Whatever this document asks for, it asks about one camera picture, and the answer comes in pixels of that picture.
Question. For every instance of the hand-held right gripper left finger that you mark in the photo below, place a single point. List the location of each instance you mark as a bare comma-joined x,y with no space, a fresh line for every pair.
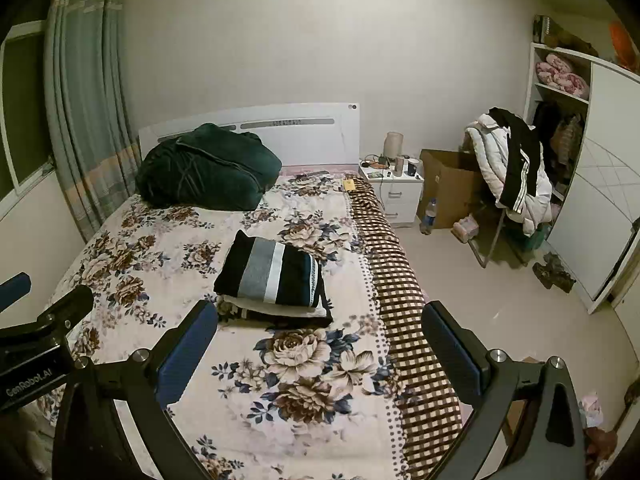
187,355

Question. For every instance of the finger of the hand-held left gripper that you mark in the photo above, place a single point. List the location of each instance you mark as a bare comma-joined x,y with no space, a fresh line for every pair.
60,310
15,291

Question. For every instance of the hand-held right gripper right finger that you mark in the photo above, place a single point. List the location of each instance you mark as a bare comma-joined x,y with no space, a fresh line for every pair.
450,355

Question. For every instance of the striped knit sweater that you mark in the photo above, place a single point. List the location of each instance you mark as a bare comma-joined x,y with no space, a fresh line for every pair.
260,270

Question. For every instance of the hanging dark clothes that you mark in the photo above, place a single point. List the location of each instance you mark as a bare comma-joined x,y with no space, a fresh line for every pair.
557,135

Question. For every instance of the brown checked blanket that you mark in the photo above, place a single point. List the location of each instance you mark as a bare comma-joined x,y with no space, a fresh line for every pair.
395,285

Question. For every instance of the folded white garment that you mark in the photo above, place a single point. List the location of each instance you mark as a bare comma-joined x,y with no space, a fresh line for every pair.
280,307

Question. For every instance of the floral bedspread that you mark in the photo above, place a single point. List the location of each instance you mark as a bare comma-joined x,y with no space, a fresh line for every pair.
165,240

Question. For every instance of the metal chair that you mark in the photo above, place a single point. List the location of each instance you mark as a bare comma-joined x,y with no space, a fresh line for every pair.
492,240

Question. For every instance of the tissue pack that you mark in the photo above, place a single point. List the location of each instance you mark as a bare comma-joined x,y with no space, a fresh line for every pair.
466,227

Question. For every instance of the camouflage shoes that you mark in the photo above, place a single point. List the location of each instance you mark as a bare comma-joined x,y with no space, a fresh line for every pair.
554,272

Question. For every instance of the water bottle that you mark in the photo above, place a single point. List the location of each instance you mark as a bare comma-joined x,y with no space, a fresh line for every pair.
428,217

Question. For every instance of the green bin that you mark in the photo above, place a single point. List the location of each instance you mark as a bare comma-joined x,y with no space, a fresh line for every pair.
535,237

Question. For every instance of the white nightstand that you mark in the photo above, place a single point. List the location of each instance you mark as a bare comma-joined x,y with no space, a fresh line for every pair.
400,195

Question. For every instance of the large cardboard box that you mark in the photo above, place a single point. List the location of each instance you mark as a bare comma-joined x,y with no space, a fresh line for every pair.
450,185

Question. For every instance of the window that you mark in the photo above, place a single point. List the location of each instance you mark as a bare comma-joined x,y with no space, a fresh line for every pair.
22,110

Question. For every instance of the dark green blanket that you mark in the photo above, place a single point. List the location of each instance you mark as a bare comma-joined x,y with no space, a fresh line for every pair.
205,170

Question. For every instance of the black cup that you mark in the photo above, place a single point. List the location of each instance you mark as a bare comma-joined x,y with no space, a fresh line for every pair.
413,166

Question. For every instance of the yellow card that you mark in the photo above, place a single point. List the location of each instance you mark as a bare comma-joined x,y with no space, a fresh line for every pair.
349,184

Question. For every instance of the pale striped curtain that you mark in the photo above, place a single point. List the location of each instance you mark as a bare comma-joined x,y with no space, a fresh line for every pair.
85,100

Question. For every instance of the black white-striped trousers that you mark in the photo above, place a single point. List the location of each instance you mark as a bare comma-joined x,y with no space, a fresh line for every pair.
522,160

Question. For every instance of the beige table lamp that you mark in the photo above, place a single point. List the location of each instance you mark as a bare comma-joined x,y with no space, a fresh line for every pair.
393,145

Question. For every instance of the white headboard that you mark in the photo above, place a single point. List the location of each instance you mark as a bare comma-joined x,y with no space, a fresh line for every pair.
310,145

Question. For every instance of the pink floral quilt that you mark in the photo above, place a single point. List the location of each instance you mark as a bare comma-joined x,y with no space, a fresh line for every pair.
562,77

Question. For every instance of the olive bag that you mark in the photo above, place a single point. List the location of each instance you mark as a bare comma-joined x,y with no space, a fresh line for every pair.
565,37

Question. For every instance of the orange bag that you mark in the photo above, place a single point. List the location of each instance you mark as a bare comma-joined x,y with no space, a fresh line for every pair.
620,42

